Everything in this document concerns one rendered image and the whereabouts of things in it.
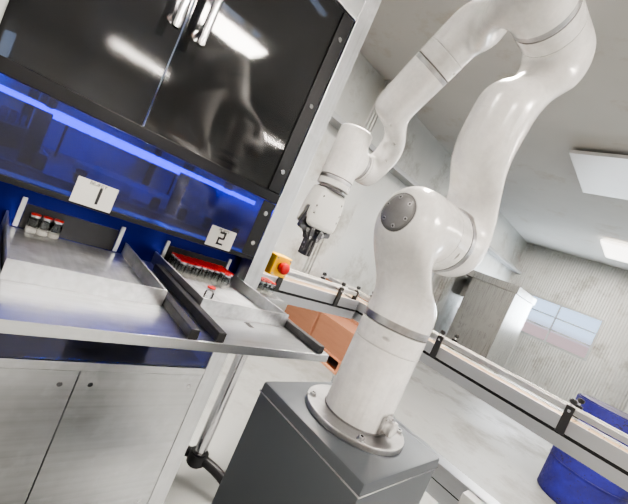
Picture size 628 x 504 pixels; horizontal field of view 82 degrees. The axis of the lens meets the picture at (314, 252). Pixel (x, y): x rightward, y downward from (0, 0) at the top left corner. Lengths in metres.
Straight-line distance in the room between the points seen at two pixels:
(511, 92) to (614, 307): 10.00
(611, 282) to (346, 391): 10.19
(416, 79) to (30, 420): 1.20
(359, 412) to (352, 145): 0.58
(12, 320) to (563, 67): 0.90
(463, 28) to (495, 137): 0.27
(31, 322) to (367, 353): 0.49
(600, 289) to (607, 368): 1.75
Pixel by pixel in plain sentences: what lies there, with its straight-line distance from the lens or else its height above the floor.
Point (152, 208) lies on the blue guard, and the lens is 1.01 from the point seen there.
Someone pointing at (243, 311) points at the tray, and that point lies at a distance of 0.90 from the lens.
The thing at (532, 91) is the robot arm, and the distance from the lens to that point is 0.72.
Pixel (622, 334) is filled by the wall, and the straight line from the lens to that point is 10.53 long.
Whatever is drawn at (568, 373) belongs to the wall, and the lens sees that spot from 10.57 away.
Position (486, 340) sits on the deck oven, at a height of 0.66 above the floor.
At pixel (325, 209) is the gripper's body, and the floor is 1.21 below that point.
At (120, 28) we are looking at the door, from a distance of 1.00.
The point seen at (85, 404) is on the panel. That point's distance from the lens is 1.21.
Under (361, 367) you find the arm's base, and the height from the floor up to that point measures 0.97.
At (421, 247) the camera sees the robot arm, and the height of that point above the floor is 1.19.
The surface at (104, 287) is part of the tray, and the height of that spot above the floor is 0.90.
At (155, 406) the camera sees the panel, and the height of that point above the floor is 0.47.
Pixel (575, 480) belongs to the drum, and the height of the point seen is 0.24.
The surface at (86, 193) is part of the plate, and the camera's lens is 0.98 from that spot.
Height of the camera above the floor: 1.14
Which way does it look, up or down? 2 degrees down
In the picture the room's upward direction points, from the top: 24 degrees clockwise
